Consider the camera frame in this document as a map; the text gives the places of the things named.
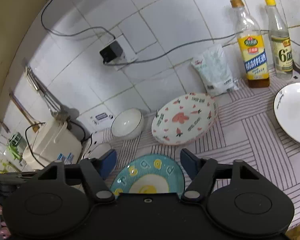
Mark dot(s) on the white plate with black rim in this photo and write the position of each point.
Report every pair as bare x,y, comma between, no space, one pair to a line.
287,110

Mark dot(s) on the green packaged items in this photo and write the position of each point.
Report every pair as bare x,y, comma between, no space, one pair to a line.
11,153

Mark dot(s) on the white powder bag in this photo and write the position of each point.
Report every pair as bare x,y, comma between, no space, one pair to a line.
214,71

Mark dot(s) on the blue egg pattern plate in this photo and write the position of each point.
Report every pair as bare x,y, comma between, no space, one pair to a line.
150,174

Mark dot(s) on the striped table cloth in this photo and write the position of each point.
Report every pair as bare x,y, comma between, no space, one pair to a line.
246,128

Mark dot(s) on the person's left hand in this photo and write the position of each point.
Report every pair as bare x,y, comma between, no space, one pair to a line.
4,230

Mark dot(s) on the black power adapter plug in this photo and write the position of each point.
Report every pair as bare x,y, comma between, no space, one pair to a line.
111,52

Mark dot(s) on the cooking wine bottle yellow label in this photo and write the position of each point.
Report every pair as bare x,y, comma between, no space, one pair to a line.
251,45

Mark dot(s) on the white bowl with dark rim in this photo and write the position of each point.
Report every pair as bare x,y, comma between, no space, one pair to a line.
128,124

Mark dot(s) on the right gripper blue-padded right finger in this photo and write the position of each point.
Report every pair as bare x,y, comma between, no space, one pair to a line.
201,172

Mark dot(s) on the hanging metal utensils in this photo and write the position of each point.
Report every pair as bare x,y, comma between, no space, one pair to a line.
56,109

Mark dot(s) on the cream rice cooker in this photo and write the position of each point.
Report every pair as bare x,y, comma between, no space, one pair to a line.
52,142

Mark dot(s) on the pink rabbit pattern plate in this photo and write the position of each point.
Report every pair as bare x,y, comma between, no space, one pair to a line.
184,119

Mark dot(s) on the clear vinegar bottle yellow cap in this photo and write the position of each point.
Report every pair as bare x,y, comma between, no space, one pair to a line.
280,42

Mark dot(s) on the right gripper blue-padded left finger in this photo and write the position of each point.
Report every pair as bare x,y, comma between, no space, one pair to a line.
95,171

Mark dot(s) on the wooden handled utensil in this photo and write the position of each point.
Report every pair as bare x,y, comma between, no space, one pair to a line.
32,121

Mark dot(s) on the wall sticker label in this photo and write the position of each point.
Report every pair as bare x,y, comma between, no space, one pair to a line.
102,117

